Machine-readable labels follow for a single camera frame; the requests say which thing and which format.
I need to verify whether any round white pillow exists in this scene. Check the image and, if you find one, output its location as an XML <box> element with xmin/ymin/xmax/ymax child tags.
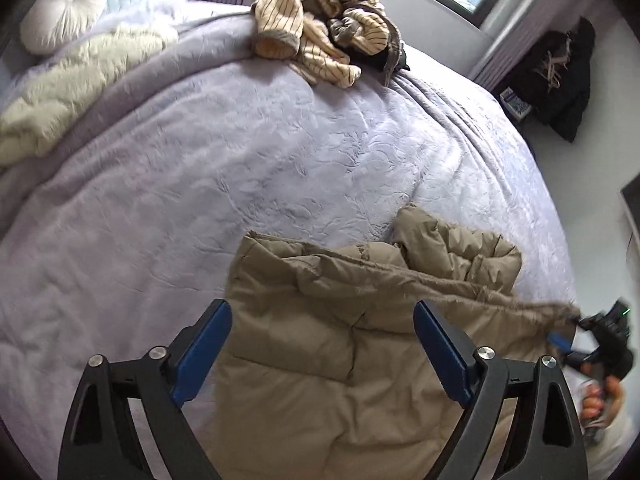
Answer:
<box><xmin>20</xmin><ymin>0</ymin><xmax>110</xmax><ymax>55</ymax></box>

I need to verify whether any black hanging coat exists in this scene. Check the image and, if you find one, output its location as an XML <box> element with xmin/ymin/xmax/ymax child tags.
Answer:
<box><xmin>499</xmin><ymin>16</ymin><xmax>597</xmax><ymax>144</ymax></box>

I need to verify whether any wall mounted television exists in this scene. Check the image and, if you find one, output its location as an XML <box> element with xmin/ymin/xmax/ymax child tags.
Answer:
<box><xmin>619</xmin><ymin>174</ymin><xmax>640</xmax><ymax>252</ymax></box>

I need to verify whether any dark green garment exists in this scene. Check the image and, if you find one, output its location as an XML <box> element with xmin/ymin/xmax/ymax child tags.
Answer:
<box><xmin>350</xmin><ymin>35</ymin><xmax>412</xmax><ymax>74</ymax></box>

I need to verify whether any cream quilted jacket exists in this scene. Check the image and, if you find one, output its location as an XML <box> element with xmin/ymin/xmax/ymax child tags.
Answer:
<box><xmin>0</xmin><ymin>24</ymin><xmax>179</xmax><ymax>167</ymax></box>

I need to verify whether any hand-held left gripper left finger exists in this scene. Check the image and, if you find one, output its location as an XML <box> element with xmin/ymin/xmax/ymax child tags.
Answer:
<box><xmin>57</xmin><ymin>299</ymin><xmax>233</xmax><ymax>480</ymax></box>

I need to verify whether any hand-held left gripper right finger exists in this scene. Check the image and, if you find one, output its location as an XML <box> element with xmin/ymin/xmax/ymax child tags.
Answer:
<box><xmin>413</xmin><ymin>300</ymin><xmax>589</xmax><ymax>480</ymax></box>

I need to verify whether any lilac embossed bed blanket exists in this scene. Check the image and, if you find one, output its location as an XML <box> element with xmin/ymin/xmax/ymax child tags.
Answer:
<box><xmin>0</xmin><ymin>0</ymin><xmax>582</xmax><ymax>480</ymax></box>

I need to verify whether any person's right hand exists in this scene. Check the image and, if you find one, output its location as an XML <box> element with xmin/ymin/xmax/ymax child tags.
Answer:
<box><xmin>580</xmin><ymin>376</ymin><xmax>624</xmax><ymax>432</ymax></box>

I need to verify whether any beige striped garment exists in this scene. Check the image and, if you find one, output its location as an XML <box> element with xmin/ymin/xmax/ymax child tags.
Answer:
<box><xmin>252</xmin><ymin>0</ymin><xmax>397</xmax><ymax>89</ymax></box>

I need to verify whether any blue printed bag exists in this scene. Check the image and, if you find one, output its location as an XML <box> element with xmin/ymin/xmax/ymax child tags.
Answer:
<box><xmin>499</xmin><ymin>86</ymin><xmax>532</xmax><ymax>122</ymax></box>

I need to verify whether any khaki puffer jacket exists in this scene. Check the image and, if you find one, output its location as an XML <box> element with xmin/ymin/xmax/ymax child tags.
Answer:
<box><xmin>205</xmin><ymin>204</ymin><xmax>584</xmax><ymax>480</ymax></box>

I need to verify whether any person's right forearm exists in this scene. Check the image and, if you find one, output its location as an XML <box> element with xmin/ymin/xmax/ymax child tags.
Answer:
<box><xmin>592</xmin><ymin>400</ymin><xmax>639</xmax><ymax>480</ymax></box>

